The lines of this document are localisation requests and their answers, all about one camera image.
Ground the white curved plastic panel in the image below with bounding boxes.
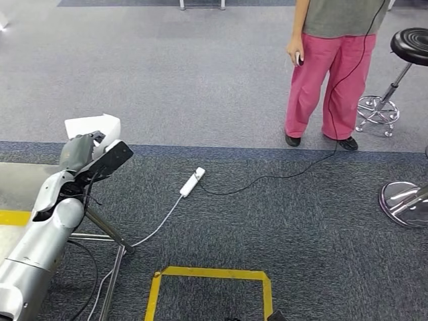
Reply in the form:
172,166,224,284
64,114,121,161

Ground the black round stool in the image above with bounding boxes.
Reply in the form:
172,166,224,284
355,27,428,137

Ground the long black cable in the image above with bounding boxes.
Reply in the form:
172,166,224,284
197,0,386,197

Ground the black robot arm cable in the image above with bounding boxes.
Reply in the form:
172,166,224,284
68,239,100,321

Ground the person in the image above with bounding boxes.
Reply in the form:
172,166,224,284
285,0,390,152

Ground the long white power strip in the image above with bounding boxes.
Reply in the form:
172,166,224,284
179,167,206,199

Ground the white power strip cable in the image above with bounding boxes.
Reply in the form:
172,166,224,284
87,195,183,321

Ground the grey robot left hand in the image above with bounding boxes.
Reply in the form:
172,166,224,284
59,130,106,174

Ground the steel workbench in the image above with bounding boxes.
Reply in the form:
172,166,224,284
0,161,137,321

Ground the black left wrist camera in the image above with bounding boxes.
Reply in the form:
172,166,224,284
75,140,134,187

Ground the person's right hand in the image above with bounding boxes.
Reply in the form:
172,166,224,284
286,35,305,68

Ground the chrome stanchion post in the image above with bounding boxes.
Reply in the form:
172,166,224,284
378,181,428,229

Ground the yellow floor tape square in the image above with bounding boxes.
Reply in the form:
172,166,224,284
144,266,273,321

